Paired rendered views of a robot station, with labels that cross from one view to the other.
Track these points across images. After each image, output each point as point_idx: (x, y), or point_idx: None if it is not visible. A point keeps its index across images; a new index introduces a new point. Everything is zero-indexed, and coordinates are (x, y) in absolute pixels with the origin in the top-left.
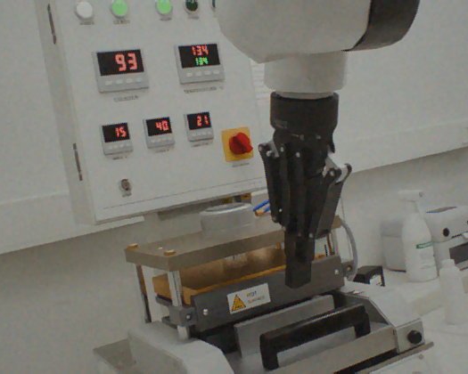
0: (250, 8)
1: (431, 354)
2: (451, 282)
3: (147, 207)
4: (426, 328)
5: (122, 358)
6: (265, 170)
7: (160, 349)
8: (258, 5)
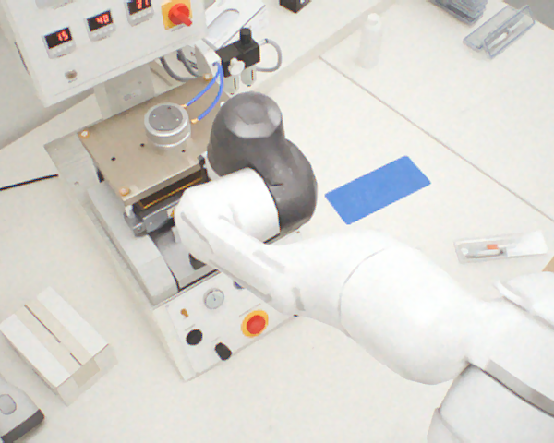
0: (198, 257)
1: (306, 228)
2: (370, 38)
3: (91, 85)
4: (339, 66)
5: (76, 174)
6: (201, 170)
7: (118, 241)
8: (203, 262)
